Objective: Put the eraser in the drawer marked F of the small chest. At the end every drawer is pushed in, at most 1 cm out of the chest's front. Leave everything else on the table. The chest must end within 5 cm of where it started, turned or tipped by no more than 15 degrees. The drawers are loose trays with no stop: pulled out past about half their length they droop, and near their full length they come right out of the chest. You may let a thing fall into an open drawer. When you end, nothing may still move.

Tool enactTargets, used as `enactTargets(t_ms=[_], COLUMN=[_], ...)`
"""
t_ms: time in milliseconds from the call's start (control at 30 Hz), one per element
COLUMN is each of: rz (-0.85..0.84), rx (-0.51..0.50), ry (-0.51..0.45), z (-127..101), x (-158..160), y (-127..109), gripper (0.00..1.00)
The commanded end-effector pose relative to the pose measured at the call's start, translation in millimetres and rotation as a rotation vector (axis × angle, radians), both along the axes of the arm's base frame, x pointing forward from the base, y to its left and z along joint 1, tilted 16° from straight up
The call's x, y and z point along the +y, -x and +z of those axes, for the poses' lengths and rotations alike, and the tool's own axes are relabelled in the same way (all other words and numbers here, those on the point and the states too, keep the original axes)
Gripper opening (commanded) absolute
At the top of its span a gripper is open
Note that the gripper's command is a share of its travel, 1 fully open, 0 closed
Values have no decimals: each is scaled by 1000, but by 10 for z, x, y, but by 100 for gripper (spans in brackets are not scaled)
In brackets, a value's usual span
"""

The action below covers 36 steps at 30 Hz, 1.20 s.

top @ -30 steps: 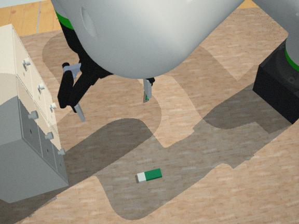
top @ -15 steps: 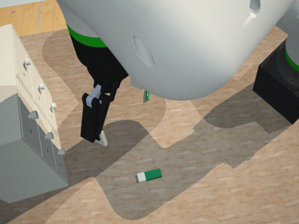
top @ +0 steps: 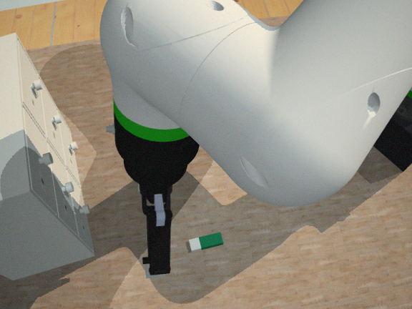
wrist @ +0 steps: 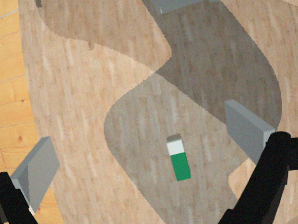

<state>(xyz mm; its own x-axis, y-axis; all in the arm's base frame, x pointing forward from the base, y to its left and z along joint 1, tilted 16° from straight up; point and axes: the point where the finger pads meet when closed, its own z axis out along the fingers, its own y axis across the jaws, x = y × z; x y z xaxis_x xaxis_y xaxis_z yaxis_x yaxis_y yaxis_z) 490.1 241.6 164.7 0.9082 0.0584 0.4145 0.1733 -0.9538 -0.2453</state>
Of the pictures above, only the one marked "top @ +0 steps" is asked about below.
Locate green and white eraser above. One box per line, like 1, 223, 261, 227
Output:
189, 232, 223, 252

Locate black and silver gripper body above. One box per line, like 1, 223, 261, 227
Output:
124, 161, 187, 204

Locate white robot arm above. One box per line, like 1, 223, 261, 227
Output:
99, 0, 412, 207

